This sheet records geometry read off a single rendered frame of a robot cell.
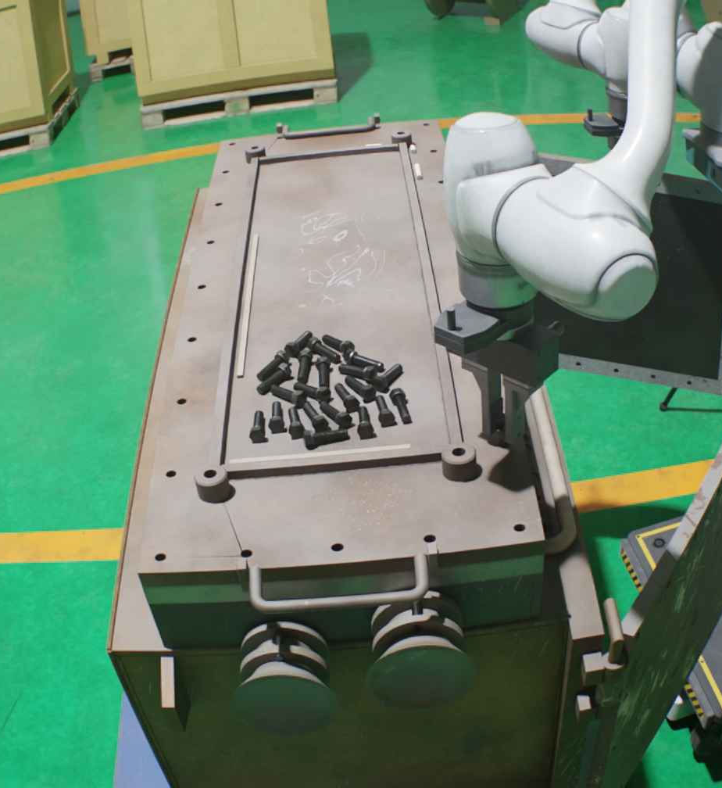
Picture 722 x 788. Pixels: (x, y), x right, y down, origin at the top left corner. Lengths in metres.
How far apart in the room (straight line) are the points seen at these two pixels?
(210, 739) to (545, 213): 0.83
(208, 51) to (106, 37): 1.63
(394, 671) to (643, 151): 0.62
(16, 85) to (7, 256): 1.68
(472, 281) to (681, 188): 1.29
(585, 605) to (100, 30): 6.96
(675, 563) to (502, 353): 0.37
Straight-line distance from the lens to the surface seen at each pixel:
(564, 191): 1.04
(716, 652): 2.49
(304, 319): 1.62
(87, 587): 3.29
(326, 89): 6.50
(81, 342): 4.46
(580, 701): 1.36
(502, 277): 1.17
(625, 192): 1.03
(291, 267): 1.76
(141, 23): 6.42
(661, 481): 3.43
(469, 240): 1.15
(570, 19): 1.93
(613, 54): 1.85
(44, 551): 3.46
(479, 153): 1.11
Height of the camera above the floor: 2.19
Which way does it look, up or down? 34 degrees down
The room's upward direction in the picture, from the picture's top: 7 degrees counter-clockwise
